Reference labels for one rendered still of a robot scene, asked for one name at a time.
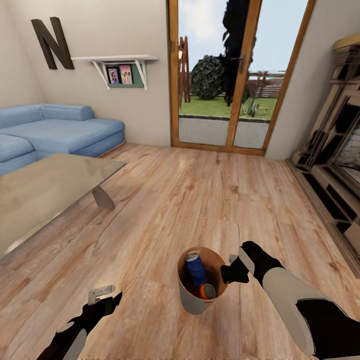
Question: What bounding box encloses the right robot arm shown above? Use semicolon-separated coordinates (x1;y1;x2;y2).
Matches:
220;241;360;360

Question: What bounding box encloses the trash can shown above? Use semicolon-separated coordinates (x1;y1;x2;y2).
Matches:
177;246;230;315

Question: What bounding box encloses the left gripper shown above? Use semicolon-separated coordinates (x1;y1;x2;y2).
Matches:
82;292;123;327

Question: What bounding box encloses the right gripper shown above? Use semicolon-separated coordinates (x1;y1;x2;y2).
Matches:
220;261;250;284

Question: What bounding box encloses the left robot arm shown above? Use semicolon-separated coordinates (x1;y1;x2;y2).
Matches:
37;284;123;360

